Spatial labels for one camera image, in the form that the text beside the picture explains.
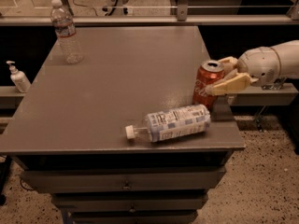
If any blue label plastic bottle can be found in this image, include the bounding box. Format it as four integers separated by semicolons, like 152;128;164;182
125;105;211;143

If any black cable on floor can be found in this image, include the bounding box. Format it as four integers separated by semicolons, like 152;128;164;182
65;0;99;17

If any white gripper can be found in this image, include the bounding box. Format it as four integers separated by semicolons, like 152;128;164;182
205;47;280;96

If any white pump dispenser bottle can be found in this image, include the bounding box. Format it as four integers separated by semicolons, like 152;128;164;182
7;61;31;93

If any red coke can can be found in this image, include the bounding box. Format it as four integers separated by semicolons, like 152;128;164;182
192;60;224;109

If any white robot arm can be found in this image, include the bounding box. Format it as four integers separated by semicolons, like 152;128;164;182
205;40;299;96

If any grey metal railing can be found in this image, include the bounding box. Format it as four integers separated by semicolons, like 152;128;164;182
0;0;298;24

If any clear water bottle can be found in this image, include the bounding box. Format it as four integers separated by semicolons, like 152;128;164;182
50;0;83;64

